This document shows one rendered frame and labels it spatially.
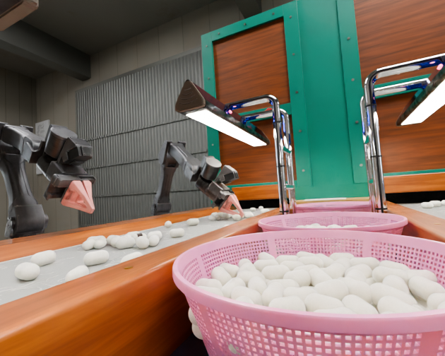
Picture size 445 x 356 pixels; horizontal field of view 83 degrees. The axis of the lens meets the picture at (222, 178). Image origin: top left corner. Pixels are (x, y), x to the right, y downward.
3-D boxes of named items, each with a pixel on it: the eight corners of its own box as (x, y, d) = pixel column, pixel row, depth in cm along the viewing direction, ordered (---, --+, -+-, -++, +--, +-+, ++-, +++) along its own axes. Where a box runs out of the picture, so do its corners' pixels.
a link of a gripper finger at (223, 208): (253, 206, 88) (233, 191, 91) (246, 208, 81) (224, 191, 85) (242, 222, 89) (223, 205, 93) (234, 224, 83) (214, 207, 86)
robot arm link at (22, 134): (67, 143, 69) (26, 123, 85) (28, 139, 61) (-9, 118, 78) (60, 186, 71) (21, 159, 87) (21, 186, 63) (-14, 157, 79)
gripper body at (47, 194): (98, 179, 64) (82, 163, 67) (57, 178, 55) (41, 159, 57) (87, 199, 65) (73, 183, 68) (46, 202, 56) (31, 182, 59)
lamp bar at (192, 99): (174, 111, 62) (172, 82, 62) (253, 147, 118) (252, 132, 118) (202, 104, 58) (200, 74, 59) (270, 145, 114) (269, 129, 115)
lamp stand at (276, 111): (227, 244, 77) (218, 102, 80) (248, 233, 95) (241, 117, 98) (290, 246, 69) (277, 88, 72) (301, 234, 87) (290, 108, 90)
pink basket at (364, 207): (329, 241, 73) (326, 208, 73) (282, 229, 98) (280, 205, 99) (398, 231, 81) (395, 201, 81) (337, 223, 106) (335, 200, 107)
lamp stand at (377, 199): (379, 248, 60) (361, 68, 63) (370, 234, 78) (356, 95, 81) (486, 252, 52) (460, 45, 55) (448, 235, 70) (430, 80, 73)
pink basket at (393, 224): (269, 297, 37) (264, 232, 38) (257, 253, 64) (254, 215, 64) (459, 289, 35) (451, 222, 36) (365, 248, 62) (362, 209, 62)
